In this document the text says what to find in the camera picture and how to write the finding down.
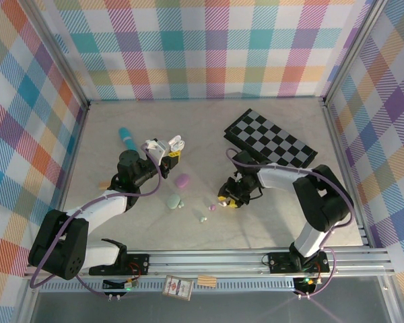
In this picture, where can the white earbud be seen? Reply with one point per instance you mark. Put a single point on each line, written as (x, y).
(222, 203)

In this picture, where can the purple earbud charging case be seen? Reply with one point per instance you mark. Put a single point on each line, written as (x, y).
(182, 181)

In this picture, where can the mint green earbud charging case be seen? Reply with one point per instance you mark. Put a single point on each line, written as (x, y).
(172, 202)

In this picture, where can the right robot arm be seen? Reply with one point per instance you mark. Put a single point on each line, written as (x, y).
(276, 176)

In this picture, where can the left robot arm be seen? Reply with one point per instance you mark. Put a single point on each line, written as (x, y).
(104, 205)

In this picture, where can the purple earbud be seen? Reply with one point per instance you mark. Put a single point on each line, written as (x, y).
(213, 208)

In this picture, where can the teal toy microphone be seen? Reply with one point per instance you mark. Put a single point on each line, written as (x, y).
(126, 136)

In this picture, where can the small wooden block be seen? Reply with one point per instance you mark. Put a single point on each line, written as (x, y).
(103, 184)

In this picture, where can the black and grey chessboard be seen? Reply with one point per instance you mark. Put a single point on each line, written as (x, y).
(272, 138)

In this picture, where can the striped wooden block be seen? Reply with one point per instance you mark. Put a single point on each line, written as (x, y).
(206, 281)

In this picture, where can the playing card box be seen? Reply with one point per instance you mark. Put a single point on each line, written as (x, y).
(178, 287)

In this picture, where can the small controller board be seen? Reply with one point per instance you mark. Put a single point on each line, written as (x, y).
(121, 285)
(306, 282)

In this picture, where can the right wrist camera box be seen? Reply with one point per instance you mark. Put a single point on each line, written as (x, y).
(236, 173)

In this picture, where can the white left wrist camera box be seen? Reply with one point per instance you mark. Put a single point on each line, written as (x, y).
(155, 147)

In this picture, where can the aluminium front rail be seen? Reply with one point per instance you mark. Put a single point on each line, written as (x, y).
(205, 260)

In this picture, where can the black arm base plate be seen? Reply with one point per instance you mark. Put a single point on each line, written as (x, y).
(279, 262)
(138, 264)

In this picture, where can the aluminium side rail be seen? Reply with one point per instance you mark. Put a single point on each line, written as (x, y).
(337, 141)

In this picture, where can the aluminium corner post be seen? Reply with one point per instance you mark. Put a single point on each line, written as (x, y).
(353, 50)
(61, 54)

